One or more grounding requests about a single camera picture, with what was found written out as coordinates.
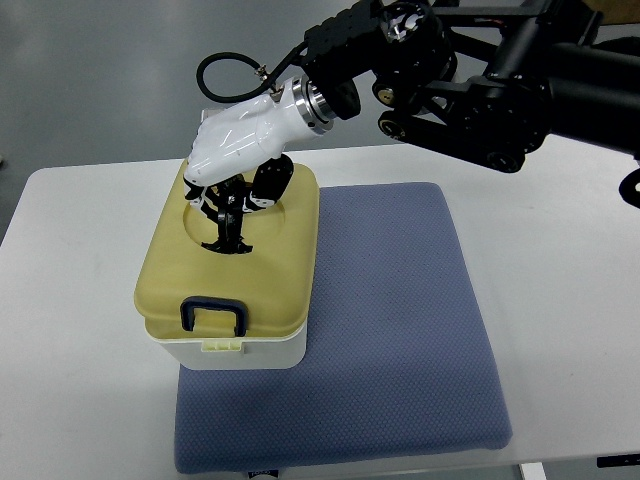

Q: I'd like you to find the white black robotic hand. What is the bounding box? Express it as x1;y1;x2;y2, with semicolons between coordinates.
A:
182;78;336;215

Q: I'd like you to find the black lid carry handle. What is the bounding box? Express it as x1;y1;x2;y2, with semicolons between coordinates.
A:
200;184;253;254

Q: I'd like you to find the yellow storage box lid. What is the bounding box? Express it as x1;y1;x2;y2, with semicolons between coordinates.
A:
134;164;320;338

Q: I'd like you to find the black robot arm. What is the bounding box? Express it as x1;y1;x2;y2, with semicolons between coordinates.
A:
300;1;639;173

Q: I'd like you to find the white storage box base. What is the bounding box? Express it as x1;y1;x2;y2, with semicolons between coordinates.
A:
144;319;308;370

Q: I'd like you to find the brown cardboard box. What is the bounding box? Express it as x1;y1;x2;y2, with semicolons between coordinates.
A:
593;0;640;25

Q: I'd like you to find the upper metal floor plate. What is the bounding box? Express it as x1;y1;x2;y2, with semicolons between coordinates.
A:
200;108;221;121

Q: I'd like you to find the dark blue front latch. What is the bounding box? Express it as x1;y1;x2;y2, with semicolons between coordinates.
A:
180;295;249;337

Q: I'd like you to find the blue fabric mat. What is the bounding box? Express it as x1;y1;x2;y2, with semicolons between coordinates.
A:
174;183;512;474

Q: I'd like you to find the black label under table edge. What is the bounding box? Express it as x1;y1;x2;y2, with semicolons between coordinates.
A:
596;453;640;468

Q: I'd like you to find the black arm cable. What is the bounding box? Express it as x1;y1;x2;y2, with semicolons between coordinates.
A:
196;44;307;107

